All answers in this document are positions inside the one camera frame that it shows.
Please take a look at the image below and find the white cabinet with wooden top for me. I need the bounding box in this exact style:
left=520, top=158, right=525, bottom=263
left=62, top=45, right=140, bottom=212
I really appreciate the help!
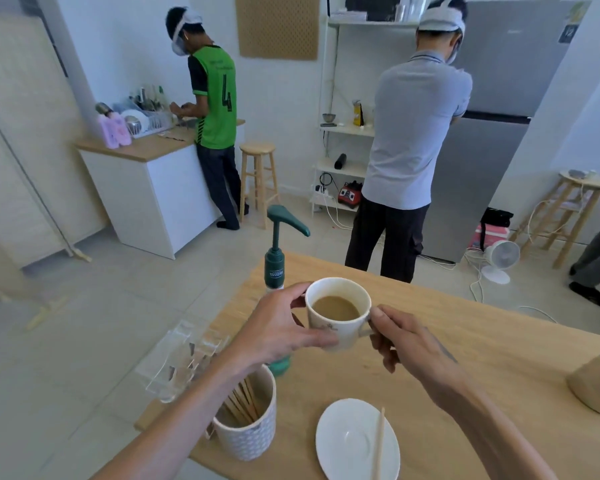
left=75, top=119, right=246, bottom=261

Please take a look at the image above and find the silver refrigerator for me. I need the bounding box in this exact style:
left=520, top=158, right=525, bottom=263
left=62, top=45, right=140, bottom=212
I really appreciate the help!
left=420, top=0, right=592, bottom=264

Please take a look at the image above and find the milky coffee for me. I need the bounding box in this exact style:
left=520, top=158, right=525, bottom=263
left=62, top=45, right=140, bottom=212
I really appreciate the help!
left=312, top=296, right=361, bottom=322

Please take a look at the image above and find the red blender base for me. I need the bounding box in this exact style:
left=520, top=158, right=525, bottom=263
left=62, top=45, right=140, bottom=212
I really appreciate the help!
left=337, top=181, right=364, bottom=208

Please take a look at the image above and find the white coffee cup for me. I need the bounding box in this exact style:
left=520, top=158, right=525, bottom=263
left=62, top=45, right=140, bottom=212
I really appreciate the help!
left=305, top=277, right=377, bottom=353

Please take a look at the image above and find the bundle of wooden stirrers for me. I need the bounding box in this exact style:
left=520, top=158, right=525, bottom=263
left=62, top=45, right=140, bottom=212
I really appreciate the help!
left=222, top=377, right=261, bottom=426

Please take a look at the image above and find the white cable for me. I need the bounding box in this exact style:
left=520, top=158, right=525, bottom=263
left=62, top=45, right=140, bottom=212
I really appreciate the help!
left=420, top=247, right=560, bottom=324

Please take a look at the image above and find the white folding screen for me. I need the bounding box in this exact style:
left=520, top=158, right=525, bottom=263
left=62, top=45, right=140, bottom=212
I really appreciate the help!
left=0, top=12, right=112, bottom=300

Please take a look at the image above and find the pink box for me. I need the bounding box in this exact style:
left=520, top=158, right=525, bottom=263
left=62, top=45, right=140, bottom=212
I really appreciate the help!
left=468, top=225, right=510, bottom=252

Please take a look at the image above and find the black bag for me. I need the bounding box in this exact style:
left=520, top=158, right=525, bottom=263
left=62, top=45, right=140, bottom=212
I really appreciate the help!
left=479, top=207, right=515, bottom=240

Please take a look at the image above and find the green syrup pump bottle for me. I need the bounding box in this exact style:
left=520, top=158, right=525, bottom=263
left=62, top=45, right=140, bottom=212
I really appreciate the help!
left=263, top=205, right=311, bottom=378

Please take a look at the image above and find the person's right forearm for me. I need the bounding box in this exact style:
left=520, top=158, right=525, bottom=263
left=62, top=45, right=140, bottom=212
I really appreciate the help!
left=427, top=367, right=560, bottom=480

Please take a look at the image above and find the pink bottle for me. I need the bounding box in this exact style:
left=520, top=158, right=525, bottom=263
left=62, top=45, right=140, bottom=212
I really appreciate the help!
left=97, top=112, right=133, bottom=150

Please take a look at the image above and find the person's left forearm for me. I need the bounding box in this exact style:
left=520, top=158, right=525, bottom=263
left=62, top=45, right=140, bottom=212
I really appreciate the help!
left=91, top=352, right=261, bottom=480

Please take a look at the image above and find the small white fan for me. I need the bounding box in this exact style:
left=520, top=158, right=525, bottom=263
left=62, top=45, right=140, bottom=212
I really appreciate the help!
left=481, top=240, right=522, bottom=286

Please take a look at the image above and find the white shelf unit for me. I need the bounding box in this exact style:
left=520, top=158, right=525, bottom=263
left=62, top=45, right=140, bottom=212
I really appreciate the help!
left=309, top=0, right=422, bottom=216

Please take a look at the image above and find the wooden bar stool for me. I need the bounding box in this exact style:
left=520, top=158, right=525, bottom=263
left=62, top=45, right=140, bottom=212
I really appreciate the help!
left=509, top=170, right=600, bottom=270
left=238, top=142, right=281, bottom=230

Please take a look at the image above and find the dish rack with dishes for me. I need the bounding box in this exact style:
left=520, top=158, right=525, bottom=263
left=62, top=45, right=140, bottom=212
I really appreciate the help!
left=112, top=85, right=177, bottom=140

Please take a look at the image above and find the clear acrylic holder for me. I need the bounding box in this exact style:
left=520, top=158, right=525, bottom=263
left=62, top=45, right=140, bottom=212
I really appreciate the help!
left=134, top=320, right=231, bottom=404

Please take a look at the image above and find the brown pegboard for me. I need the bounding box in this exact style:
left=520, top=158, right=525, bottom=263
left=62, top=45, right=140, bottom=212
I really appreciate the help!
left=235, top=0, right=321, bottom=61

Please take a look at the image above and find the single wooden stir stick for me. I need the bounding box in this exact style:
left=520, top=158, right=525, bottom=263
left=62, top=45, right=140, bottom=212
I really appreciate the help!
left=371, top=407, right=386, bottom=480

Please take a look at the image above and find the person's left hand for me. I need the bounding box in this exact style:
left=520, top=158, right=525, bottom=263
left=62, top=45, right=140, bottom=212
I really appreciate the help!
left=229, top=282, right=339, bottom=378

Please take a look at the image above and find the white patterned stick holder cup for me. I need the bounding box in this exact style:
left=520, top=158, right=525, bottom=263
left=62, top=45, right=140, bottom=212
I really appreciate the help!
left=210, top=364, right=278, bottom=462

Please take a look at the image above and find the brown paper bag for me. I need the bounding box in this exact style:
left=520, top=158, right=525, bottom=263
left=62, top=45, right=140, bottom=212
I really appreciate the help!
left=566, top=349, right=600, bottom=418

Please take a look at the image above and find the person's right hand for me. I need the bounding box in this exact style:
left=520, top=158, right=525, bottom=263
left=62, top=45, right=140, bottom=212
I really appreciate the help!
left=368, top=305, right=467, bottom=401

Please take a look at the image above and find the white saucer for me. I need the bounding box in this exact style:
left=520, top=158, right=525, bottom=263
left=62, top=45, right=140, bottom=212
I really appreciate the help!
left=315, top=398, right=401, bottom=480

